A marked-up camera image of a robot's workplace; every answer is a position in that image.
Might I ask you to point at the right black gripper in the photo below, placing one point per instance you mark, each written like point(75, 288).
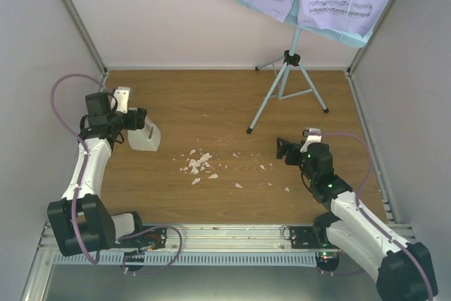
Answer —
point(293, 148)

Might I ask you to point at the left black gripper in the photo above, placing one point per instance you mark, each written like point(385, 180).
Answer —
point(137, 119)

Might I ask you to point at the white metronome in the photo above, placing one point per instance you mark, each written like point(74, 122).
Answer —
point(136, 139)

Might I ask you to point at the light blue music stand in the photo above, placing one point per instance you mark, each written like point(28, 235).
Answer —
point(291, 59)

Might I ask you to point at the clear metronome cover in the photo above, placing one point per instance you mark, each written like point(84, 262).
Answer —
point(152, 135)

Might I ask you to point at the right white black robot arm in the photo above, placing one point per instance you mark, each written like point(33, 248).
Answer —
point(401, 270)

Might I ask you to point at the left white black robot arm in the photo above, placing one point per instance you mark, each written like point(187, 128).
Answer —
point(80, 221)

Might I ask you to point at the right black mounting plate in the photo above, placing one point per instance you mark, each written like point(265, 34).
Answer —
point(303, 238)

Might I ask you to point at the black mounting plate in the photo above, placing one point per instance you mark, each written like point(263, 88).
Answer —
point(303, 238)
point(153, 240)

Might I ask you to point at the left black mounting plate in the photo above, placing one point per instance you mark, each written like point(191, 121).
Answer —
point(153, 240)

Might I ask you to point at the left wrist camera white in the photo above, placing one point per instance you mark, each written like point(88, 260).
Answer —
point(121, 99)

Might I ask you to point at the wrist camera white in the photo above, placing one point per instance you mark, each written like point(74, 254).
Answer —
point(311, 135)
point(121, 99)

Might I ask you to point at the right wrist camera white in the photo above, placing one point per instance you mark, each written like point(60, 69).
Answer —
point(311, 135)

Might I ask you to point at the grey cable duct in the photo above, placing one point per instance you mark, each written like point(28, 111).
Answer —
point(213, 259)

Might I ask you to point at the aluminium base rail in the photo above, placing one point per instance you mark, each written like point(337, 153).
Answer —
point(228, 238)

